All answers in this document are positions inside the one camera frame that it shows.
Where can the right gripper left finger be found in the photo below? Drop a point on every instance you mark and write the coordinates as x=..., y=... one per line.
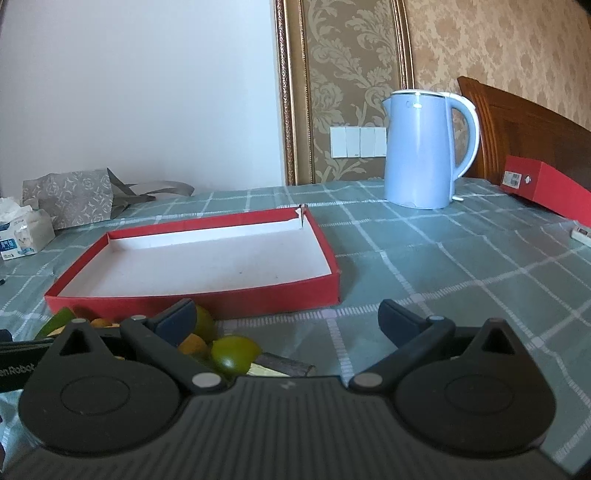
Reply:
x=155, y=340

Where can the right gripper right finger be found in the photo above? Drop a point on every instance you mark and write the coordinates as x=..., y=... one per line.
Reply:
x=418, y=340

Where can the small brown longan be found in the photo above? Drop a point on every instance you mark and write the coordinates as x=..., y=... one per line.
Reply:
x=194, y=346

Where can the green tomato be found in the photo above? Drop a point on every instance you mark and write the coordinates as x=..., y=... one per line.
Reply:
x=233, y=355
x=205, y=327

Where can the green cucumber piece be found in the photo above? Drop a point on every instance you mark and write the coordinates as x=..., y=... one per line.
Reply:
x=57, y=321

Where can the yellow ridged fruit piece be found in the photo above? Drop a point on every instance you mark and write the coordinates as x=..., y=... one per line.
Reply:
x=103, y=323

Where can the eggplant piece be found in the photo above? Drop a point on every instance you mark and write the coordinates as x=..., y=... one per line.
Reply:
x=270, y=365

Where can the red shallow cardboard box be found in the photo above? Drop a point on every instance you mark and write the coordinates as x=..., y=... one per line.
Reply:
x=237, y=265

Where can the checked green tablecloth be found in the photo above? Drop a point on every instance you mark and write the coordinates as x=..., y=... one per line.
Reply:
x=486, y=255

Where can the tissue pack with cat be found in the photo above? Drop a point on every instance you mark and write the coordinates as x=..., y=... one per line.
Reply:
x=24, y=230

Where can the light blue electric kettle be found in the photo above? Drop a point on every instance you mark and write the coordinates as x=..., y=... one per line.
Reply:
x=421, y=168

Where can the grey patterned gift bag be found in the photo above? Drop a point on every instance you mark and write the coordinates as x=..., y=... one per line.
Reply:
x=84, y=197

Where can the small white box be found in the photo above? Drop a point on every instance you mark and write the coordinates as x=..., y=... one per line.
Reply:
x=581, y=235

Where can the red box with label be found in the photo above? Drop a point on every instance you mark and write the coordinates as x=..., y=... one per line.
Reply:
x=546, y=186

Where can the wooden headboard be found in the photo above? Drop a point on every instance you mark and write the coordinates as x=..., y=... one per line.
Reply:
x=514, y=126

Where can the white wall switch panel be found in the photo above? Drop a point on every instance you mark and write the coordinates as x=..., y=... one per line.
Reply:
x=358, y=142

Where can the gold picture frame moulding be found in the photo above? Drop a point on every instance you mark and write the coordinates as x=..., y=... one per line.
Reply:
x=338, y=60

